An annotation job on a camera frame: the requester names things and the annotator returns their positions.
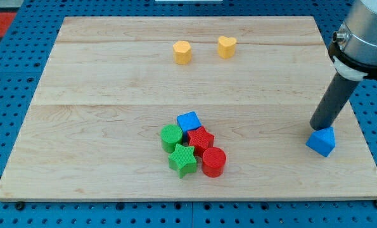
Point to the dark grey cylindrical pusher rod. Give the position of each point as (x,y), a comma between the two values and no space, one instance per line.
(337,94)

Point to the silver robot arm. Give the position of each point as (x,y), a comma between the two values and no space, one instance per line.
(353,51)

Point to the blue triangle block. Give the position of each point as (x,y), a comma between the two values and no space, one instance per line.
(322,141)

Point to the yellow hexagon block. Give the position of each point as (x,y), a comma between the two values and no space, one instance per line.
(182,52)

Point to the yellow heart block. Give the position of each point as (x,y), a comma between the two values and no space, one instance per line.
(226,47)

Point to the red cylinder block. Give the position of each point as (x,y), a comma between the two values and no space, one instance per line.
(213,161)

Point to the red star block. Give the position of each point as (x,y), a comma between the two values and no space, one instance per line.
(201,140)

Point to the blue cube block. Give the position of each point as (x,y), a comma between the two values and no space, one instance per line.
(188,121)

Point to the green star block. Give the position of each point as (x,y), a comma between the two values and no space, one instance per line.
(183,160)

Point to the green cylinder block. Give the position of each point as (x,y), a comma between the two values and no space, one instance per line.
(170,136)

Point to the light wooden board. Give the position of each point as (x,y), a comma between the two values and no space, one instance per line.
(92,130)

